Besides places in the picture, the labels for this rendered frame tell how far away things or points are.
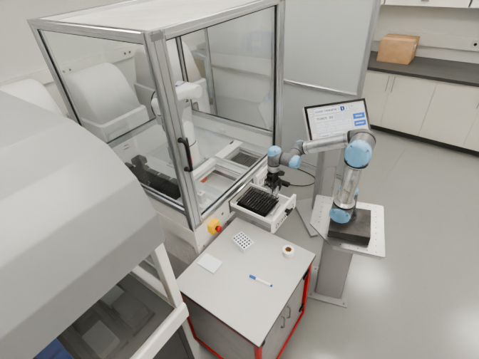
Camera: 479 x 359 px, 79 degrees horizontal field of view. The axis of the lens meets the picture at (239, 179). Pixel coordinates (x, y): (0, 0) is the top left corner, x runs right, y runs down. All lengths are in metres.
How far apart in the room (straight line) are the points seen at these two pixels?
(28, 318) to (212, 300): 0.93
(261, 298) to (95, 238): 0.97
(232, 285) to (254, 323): 0.24
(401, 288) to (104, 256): 2.33
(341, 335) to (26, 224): 2.10
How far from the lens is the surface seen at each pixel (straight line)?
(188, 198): 1.57
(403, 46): 4.56
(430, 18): 4.90
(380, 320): 2.60
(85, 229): 0.96
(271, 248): 1.84
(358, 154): 1.48
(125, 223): 1.01
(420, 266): 3.01
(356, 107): 2.60
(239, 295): 1.67
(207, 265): 1.78
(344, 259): 2.18
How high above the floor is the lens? 2.20
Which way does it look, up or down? 38 degrees down
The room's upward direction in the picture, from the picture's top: 5 degrees counter-clockwise
